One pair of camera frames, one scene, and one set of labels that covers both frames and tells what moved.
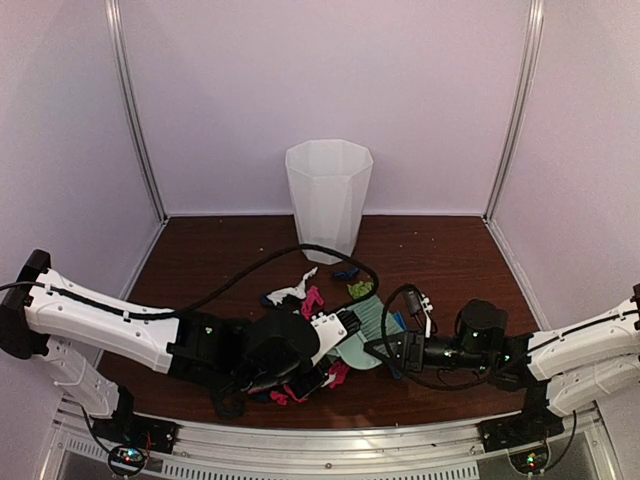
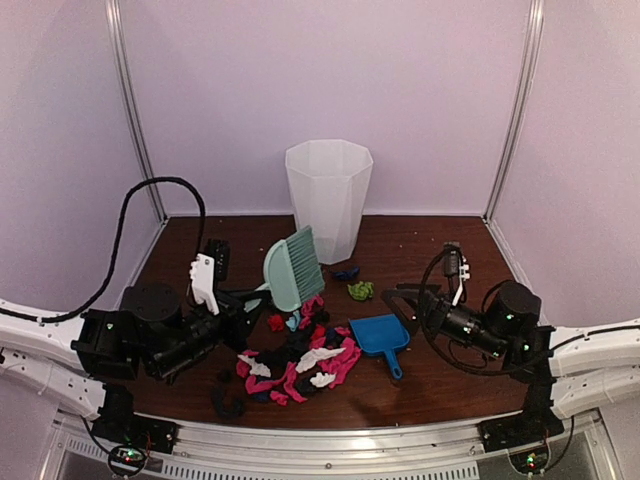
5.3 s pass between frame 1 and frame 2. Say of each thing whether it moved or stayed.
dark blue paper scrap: stayed
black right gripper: moved
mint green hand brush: moved
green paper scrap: stayed
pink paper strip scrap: stayed
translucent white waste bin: stayed
